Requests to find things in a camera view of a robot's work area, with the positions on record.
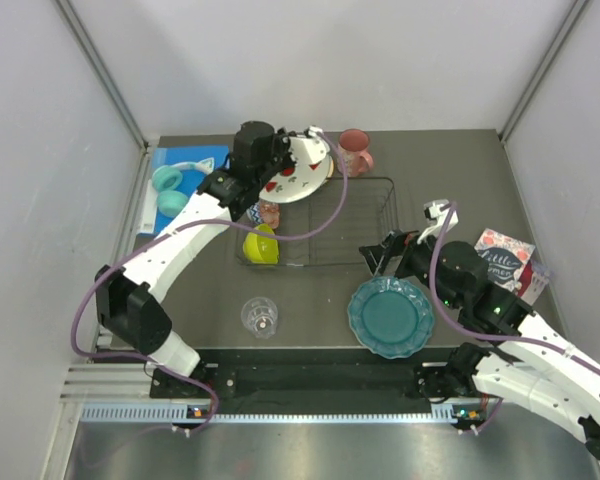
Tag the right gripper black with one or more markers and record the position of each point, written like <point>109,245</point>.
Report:
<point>377,256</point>

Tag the orange blue patterned bowl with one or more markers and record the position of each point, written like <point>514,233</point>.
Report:
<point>264,212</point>

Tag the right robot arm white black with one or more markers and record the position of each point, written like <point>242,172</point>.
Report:
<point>526,362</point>

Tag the black wire dish rack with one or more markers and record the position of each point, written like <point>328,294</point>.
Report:
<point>369,213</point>

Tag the Little Women book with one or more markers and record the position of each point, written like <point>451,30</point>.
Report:
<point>507,257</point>

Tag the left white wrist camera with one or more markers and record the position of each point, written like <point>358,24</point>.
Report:
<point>308,146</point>

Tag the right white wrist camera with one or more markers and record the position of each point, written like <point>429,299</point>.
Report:
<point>439,219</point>

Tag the teal cat ear headphones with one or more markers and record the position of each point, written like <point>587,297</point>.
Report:
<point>176,183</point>

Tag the teal scalloped plate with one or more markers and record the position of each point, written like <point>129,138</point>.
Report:
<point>391,317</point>

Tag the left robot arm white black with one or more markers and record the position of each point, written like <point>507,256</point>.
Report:
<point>129,296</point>

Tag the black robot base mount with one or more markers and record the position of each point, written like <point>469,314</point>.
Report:
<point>326,380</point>

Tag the lime green bowl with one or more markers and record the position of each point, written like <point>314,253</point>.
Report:
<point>259,249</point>

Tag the peach bird plate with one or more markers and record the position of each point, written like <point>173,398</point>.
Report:
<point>329,161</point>

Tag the clear drinking glass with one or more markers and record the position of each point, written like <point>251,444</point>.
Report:
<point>260,317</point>

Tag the white slotted cable duct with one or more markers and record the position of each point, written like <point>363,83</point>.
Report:
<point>193,414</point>

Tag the pink mug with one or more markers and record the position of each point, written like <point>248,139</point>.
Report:
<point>353,146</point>

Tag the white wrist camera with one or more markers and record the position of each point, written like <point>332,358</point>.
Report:
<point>308,146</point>
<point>439,219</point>

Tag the watermelon pattern plate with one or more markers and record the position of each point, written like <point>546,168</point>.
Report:
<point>295,183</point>

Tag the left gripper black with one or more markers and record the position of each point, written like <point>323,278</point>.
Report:
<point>281,139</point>

